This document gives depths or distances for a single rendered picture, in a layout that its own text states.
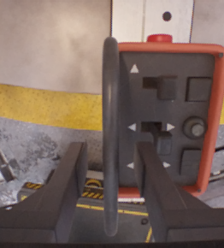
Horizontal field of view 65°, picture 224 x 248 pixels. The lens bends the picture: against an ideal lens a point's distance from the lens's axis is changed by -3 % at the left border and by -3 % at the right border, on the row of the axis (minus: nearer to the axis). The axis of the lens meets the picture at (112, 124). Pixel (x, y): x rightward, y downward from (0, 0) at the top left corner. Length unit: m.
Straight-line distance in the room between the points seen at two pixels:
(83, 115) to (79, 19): 0.53
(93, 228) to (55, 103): 0.69
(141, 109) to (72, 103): 0.85
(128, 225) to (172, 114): 0.83
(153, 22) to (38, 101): 0.88
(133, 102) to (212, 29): 0.62
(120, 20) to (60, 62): 0.43
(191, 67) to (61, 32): 0.57
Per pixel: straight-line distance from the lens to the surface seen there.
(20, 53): 0.78
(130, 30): 0.34
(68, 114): 1.07
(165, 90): 0.17
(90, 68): 0.71
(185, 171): 0.27
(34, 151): 1.22
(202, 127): 0.24
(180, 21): 0.36
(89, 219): 0.99
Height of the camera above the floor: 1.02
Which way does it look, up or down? 73 degrees down
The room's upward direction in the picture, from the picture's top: 178 degrees clockwise
